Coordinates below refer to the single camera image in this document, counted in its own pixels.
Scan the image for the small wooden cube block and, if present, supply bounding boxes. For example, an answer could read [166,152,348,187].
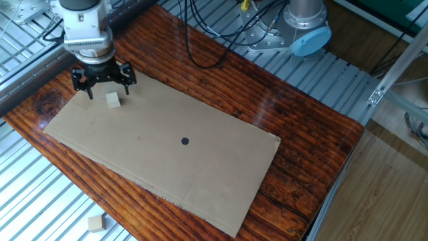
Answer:
[105,91,122,109]
[87,214,107,234]

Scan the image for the silver perforated metal plate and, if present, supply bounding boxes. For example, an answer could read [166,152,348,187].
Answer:
[0,0,54,26]

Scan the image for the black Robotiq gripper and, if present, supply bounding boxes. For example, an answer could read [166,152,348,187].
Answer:
[70,60,138,100]

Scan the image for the black cable pair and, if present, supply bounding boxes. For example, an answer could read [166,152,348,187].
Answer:
[0,18,66,84]

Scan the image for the aluminium frame post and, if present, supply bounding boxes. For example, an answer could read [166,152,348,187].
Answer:
[367,22,428,106]

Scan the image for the green board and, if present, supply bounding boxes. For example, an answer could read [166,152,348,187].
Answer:
[352,0,428,35]

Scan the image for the grey metal side rail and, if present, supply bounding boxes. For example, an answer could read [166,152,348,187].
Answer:
[0,0,158,116]

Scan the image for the brown cardboard sheet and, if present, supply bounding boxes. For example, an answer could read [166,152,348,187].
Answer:
[43,66,282,238]

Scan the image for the thin black floor cable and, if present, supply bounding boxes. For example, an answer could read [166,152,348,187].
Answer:
[369,12,428,77]

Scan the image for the aluminium corner bracket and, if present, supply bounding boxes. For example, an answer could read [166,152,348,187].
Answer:
[367,88,385,107]

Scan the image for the grey coiled cable bundle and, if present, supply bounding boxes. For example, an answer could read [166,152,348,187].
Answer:
[403,108,428,151]

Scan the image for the aluminium frame crossbar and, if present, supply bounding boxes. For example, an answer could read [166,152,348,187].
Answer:
[383,90,428,116]

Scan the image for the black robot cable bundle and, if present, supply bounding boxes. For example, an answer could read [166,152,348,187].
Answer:
[176,0,290,70]

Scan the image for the glossy dark wooden board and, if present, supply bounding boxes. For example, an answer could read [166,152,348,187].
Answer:
[2,3,365,241]

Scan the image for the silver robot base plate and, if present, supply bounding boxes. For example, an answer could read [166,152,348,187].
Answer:
[239,0,302,53]

